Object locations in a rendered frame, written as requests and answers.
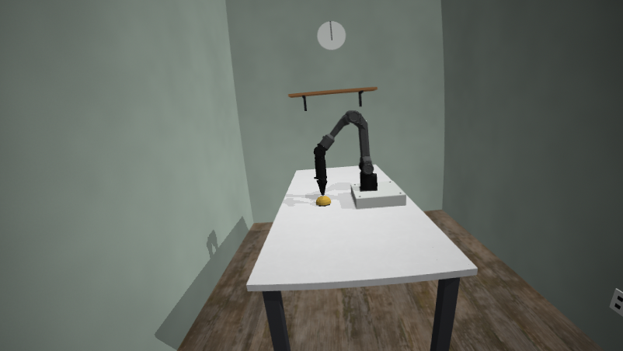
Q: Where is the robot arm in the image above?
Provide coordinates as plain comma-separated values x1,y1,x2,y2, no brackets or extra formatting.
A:
314,110,378,191

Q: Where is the brass dome bell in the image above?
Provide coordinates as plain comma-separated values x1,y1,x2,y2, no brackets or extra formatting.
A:
316,193,331,207

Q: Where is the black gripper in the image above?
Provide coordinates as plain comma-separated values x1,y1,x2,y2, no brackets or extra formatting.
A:
314,169,327,193

